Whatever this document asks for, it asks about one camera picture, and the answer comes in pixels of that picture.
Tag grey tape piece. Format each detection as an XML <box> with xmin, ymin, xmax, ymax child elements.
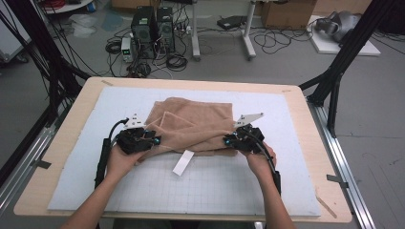
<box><xmin>32</xmin><ymin>159</ymin><xmax>53</xmax><ymax>170</ymax></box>
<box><xmin>326</xmin><ymin>174</ymin><xmax>350</xmax><ymax>189</ymax></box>

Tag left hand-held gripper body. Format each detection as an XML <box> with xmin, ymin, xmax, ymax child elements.
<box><xmin>116</xmin><ymin>113</ymin><xmax>154</xmax><ymax>156</ymax></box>

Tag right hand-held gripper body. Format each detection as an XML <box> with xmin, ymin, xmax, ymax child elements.
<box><xmin>232</xmin><ymin>112</ymin><xmax>266</xmax><ymax>155</ymax></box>

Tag person's right hand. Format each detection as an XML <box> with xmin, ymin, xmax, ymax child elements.
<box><xmin>238</xmin><ymin>142</ymin><xmax>278</xmax><ymax>186</ymax></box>

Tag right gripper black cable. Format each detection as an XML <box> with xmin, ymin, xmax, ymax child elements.
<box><xmin>245</xmin><ymin>127</ymin><xmax>283</xmax><ymax>196</ymax></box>

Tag clear plastic sheet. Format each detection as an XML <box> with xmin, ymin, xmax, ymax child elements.
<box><xmin>70</xmin><ymin>13</ymin><xmax>98</xmax><ymax>37</ymax></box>

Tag aluminium rail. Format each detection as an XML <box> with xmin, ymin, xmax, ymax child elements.
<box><xmin>0</xmin><ymin>125</ymin><xmax>65</xmax><ymax>218</ymax></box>
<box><xmin>307</xmin><ymin>98</ymin><xmax>378</xmax><ymax>229</ymax></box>

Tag loose black floor cable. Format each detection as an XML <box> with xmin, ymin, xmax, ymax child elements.
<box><xmin>252</xmin><ymin>27</ymin><xmax>314</xmax><ymax>55</ymax></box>

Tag flat cardboard box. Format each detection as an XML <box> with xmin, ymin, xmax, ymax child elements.
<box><xmin>111</xmin><ymin>0</ymin><xmax>160</xmax><ymax>10</ymax></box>

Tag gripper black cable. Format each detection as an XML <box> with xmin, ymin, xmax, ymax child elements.
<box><xmin>95</xmin><ymin>117</ymin><xmax>130</xmax><ymax>189</ymax></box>
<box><xmin>245</xmin><ymin>127</ymin><xmax>283</xmax><ymax>196</ymax></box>

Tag narrow black computer tower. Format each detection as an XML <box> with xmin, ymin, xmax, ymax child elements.
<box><xmin>156</xmin><ymin>7</ymin><xmax>176</xmax><ymax>53</ymax></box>

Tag small coiled black cable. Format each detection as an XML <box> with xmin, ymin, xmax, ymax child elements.
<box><xmin>104</xmin><ymin>39</ymin><xmax>123</xmax><ymax>55</ymax></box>

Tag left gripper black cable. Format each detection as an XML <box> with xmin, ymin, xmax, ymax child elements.
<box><xmin>95</xmin><ymin>117</ymin><xmax>130</xmax><ymax>189</ymax></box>

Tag black flat box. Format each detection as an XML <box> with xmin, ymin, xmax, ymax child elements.
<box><xmin>217</xmin><ymin>14</ymin><xmax>248</xmax><ymax>31</ymax></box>

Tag tan towel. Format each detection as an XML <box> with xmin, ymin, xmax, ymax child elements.
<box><xmin>137</xmin><ymin>96</ymin><xmax>240</xmax><ymax>177</ymax></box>

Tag black frame strut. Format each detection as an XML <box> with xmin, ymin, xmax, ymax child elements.
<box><xmin>299</xmin><ymin>0</ymin><xmax>402</xmax><ymax>138</ymax></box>
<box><xmin>0</xmin><ymin>0</ymin><xmax>94</xmax><ymax>128</ymax></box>

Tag person's left hand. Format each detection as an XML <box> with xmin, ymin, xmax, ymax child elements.
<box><xmin>106</xmin><ymin>144</ymin><xmax>149</xmax><ymax>181</ymax></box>

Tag large cardboard box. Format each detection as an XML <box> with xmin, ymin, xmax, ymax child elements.
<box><xmin>261</xmin><ymin>0</ymin><xmax>318</xmax><ymax>31</ymax></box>

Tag white grid mat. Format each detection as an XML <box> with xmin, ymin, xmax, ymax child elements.
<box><xmin>47</xmin><ymin>86</ymin><xmax>322</xmax><ymax>218</ymax></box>

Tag white desk leg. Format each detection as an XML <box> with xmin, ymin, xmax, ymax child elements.
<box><xmin>190</xmin><ymin>0</ymin><xmax>203</xmax><ymax>62</ymax></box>
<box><xmin>242</xmin><ymin>0</ymin><xmax>257</xmax><ymax>61</ymax></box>

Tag thin wooden stick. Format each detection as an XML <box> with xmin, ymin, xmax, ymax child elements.
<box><xmin>315</xmin><ymin>194</ymin><xmax>338</xmax><ymax>219</ymax></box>

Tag white floor board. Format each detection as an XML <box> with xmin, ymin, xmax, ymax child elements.
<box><xmin>307</xmin><ymin>14</ymin><xmax>382</xmax><ymax>57</ymax></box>

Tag grey rounded device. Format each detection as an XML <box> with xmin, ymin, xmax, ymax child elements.
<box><xmin>314</xmin><ymin>10</ymin><xmax>362</xmax><ymax>44</ymax></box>

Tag white round table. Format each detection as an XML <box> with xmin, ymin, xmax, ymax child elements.
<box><xmin>41</xmin><ymin>0</ymin><xmax>95</xmax><ymax>15</ymax></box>

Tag large coiled black cable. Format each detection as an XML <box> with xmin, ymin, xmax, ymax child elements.
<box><xmin>165</xmin><ymin>52</ymin><xmax>189</xmax><ymax>73</ymax></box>

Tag white power supply unit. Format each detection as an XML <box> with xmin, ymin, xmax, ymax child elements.
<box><xmin>120</xmin><ymin>37</ymin><xmax>137</xmax><ymax>63</ymax></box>

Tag wide black computer tower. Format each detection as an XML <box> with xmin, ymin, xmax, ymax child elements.
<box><xmin>131</xmin><ymin>6</ymin><xmax>158</xmax><ymax>60</ymax></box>

